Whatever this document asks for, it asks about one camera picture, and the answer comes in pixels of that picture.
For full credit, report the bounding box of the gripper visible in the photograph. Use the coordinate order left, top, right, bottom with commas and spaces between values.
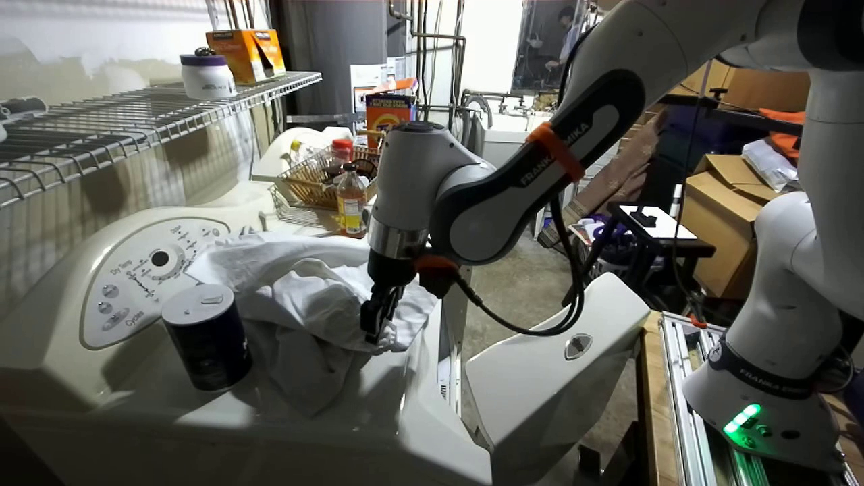
360, 250, 419, 345

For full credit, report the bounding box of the white cloth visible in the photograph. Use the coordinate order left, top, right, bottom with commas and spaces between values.
185, 229, 439, 419

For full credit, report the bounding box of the bottle of yellow liquid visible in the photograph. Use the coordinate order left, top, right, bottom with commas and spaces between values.
336, 163, 369, 239

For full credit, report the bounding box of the bottle with red cap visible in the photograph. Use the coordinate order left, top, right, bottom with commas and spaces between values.
329, 138, 356, 178

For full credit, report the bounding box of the dryer door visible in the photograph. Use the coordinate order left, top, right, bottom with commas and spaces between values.
464, 272, 652, 486

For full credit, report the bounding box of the dark canister with white lid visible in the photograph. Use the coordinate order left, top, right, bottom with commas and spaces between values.
161, 283, 254, 393

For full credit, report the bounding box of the orange and blue box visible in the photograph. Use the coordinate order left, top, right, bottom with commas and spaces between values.
364, 78, 419, 150

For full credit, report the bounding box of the white utility sink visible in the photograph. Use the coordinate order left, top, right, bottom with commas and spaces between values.
464, 91, 551, 171

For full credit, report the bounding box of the dryer knob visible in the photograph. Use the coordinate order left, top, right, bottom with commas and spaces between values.
139, 242, 187, 281

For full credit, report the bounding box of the orange carton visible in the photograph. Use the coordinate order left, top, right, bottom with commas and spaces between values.
205, 28, 287, 85

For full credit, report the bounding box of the black stool with white plate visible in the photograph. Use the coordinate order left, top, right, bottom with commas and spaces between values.
606, 201, 718, 304

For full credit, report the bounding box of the white jar with purple lid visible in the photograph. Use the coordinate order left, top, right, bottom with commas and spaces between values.
180, 47, 238, 101

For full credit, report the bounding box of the white clothes dryer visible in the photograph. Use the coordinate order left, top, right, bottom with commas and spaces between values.
0, 182, 652, 486

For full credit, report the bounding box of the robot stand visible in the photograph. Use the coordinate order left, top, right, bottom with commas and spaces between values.
638, 310, 864, 486

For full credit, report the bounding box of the person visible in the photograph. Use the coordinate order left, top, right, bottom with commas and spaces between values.
544, 5, 584, 72

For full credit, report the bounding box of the stack of cardboard boxes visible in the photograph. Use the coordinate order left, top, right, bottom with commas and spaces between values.
678, 59, 812, 301

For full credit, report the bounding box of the white plastic bag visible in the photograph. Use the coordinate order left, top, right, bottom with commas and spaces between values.
741, 138, 800, 192

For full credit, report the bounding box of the orange cloth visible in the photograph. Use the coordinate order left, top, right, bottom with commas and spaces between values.
758, 107, 806, 166

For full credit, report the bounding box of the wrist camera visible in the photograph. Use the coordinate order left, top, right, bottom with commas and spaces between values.
416, 265, 461, 299

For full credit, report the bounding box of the wire basket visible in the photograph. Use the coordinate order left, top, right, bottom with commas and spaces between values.
279, 144, 380, 211

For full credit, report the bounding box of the white wire shelf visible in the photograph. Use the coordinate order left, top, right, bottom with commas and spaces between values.
0, 71, 323, 210

